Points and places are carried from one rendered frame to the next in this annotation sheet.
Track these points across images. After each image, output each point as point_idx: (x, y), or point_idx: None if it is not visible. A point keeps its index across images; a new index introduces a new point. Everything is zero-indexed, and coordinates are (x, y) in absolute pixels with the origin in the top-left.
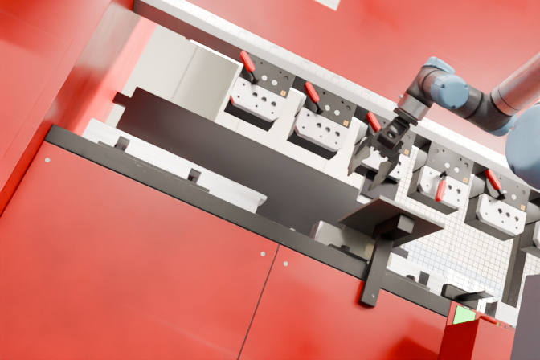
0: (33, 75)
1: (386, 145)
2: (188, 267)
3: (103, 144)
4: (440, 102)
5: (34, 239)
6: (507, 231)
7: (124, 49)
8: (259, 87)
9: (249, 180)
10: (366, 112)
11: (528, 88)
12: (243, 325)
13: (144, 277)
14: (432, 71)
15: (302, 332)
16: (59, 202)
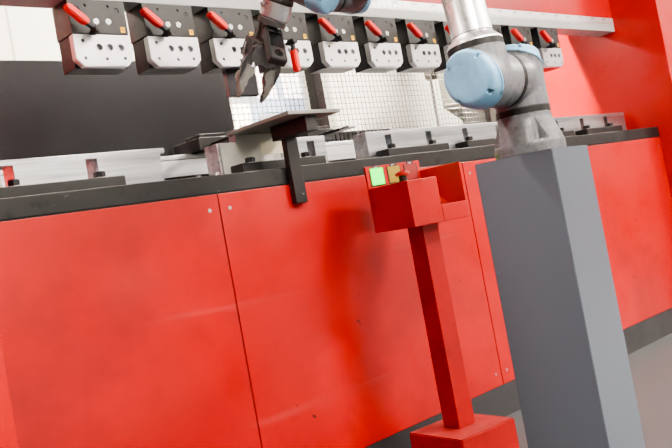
0: None
1: (279, 64)
2: (162, 261)
3: (3, 189)
4: (320, 12)
5: (25, 323)
6: (350, 67)
7: None
8: (98, 35)
9: (61, 109)
10: (200, 8)
11: None
12: (227, 278)
13: (134, 293)
14: None
15: (268, 255)
16: (22, 276)
